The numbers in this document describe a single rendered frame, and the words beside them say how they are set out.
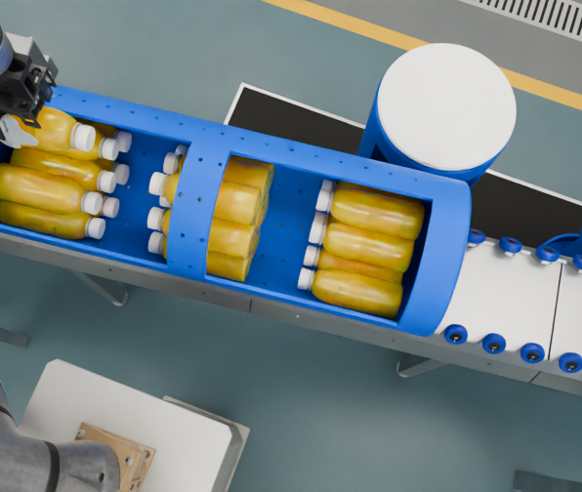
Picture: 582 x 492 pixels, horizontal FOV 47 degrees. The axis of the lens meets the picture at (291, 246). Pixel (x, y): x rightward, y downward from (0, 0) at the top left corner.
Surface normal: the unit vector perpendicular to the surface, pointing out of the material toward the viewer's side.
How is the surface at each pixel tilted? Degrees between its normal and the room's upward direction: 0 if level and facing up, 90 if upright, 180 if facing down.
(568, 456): 0
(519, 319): 0
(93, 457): 54
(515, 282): 0
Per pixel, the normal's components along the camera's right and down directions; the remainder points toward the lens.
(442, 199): 0.12, -0.62
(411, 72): 0.03, -0.25
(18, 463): 0.77, -0.43
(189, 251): -0.18, 0.61
